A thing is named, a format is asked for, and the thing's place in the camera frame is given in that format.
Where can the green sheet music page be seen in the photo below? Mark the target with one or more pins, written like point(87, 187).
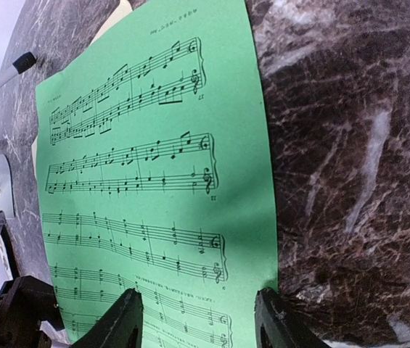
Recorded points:
point(154, 174)

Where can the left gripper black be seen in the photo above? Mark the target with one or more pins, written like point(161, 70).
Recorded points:
point(25, 303)

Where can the yellow sheet music page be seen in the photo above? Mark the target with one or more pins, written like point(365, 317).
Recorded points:
point(121, 11)

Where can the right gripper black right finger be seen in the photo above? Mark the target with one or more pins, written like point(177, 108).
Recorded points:
point(276, 325)

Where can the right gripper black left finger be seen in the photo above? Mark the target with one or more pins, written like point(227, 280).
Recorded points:
point(120, 327)

